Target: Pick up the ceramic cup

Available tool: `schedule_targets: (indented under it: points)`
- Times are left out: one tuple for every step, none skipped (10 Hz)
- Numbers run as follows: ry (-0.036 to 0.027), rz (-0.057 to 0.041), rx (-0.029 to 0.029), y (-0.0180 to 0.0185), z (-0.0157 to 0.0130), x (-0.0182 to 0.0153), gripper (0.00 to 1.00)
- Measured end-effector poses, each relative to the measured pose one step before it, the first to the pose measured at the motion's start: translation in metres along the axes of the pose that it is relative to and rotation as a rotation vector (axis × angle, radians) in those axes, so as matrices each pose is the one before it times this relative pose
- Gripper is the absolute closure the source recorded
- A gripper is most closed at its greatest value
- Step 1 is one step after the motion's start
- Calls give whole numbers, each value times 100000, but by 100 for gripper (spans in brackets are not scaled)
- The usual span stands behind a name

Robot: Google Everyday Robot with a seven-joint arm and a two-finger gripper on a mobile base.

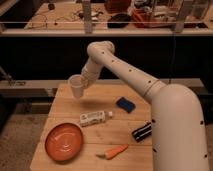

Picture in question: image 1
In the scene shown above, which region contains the metal post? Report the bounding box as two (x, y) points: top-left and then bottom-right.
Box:
(172, 0), (193, 33)
(82, 0), (93, 34)

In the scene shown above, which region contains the red box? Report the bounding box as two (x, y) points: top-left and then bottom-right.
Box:
(131, 9), (160, 28)

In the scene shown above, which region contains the black pan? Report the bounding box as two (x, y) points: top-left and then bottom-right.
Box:
(107, 13), (131, 28)

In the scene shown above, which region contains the metal post right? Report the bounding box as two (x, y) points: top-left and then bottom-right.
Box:
(172, 0), (193, 33)

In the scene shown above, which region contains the metal post left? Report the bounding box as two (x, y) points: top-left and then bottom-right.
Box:
(82, 0), (93, 34)

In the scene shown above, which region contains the wooden workbench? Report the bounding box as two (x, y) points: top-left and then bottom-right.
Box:
(0, 0), (213, 35)

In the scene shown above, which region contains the orange carrot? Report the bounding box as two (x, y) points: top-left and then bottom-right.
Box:
(97, 144), (128, 160)

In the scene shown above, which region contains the orange bowl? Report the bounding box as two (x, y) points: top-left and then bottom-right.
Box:
(45, 123), (84, 162)

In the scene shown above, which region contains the white tube bottle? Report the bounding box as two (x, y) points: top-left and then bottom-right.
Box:
(80, 111), (113, 127)

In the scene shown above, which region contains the blue sponge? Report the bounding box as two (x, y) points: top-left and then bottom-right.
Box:
(116, 97), (136, 113)

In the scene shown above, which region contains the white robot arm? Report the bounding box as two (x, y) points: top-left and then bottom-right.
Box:
(82, 41), (210, 171)

